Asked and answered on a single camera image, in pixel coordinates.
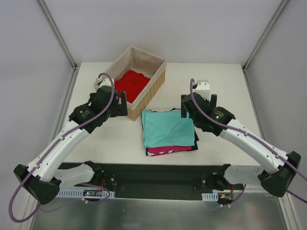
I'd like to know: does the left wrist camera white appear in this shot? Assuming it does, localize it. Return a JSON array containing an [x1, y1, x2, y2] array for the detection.
[[94, 74, 112, 91]]

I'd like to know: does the aluminium frame post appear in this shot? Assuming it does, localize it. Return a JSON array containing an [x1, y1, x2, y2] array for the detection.
[[242, 0, 291, 73], [36, 0, 78, 70]]

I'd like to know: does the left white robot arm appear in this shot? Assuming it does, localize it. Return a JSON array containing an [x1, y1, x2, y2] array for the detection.
[[14, 86, 128, 205]]

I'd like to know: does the left aluminium frame post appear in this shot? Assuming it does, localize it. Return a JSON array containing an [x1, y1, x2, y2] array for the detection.
[[36, 0, 78, 70]]

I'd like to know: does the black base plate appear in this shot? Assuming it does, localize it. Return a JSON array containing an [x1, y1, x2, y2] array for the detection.
[[61, 162, 244, 199]]

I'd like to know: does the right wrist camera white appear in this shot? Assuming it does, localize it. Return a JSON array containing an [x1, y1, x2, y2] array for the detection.
[[193, 80, 210, 100]]

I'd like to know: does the black t shirt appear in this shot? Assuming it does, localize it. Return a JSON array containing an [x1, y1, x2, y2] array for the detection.
[[141, 108, 200, 156]]

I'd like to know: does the red t shirt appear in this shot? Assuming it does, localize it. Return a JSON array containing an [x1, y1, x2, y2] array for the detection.
[[115, 70, 150, 103]]

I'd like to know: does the wicker basket with cloth liner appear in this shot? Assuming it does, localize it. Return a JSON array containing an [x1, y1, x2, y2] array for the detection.
[[105, 46, 166, 121]]

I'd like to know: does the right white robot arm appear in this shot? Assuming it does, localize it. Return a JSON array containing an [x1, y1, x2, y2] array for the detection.
[[181, 92, 301, 197]]

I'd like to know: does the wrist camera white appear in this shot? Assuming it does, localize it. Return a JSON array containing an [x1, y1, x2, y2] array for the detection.
[[193, 80, 210, 100], [94, 74, 112, 91]]

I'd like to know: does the right aluminium frame post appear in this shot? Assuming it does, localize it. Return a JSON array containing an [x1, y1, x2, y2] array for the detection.
[[242, 0, 291, 73]]

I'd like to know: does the pink t shirt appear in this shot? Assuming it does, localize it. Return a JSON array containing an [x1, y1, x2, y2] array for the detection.
[[145, 146, 192, 156]]

